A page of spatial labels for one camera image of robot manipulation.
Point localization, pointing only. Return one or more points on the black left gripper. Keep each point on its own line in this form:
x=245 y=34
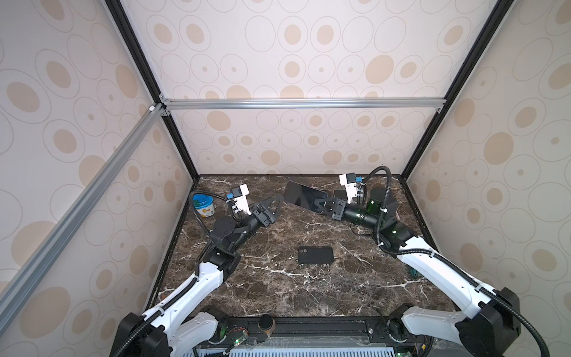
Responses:
x=262 y=216

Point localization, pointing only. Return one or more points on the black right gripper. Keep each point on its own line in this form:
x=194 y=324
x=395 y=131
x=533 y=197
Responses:
x=340 y=210

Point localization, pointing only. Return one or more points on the magenta-edged smartphone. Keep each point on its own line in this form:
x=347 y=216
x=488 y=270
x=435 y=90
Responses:
x=305 y=197

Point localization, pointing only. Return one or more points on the black phone case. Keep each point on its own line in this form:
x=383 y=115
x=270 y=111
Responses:
x=315 y=255

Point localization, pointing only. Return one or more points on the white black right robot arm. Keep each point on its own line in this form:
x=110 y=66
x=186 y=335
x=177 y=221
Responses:
x=487 y=322

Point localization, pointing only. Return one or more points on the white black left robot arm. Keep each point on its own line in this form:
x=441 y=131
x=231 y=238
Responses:
x=168 y=329

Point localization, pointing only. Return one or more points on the blue white yogurt cup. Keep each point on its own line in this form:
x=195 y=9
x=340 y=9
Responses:
x=203 y=205

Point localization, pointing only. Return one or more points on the black cylinder on base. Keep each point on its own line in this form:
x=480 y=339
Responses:
x=267 y=325

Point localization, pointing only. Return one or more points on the silver aluminium crossbar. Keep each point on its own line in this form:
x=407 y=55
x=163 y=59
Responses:
x=306 y=103

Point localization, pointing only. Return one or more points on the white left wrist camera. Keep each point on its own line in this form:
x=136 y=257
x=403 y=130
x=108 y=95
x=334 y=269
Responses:
x=237 y=198

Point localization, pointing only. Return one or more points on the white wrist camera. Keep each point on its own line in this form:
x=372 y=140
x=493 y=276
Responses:
x=354 y=188
x=237 y=198

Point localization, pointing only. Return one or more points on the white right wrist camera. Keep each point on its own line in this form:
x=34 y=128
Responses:
x=354 y=188

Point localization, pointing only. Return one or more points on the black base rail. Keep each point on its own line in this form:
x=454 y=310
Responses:
x=308 y=332

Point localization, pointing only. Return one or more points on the silver aluminium side rail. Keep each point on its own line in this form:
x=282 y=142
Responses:
x=41 y=261

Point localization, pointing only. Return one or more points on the black frame post right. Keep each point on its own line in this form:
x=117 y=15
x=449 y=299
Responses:
x=481 y=43

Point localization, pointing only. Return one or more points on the black frame post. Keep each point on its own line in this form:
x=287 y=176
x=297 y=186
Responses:
x=120 y=19
x=481 y=43

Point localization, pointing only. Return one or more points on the black frame post left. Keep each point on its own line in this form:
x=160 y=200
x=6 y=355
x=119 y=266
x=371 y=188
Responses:
x=120 y=19

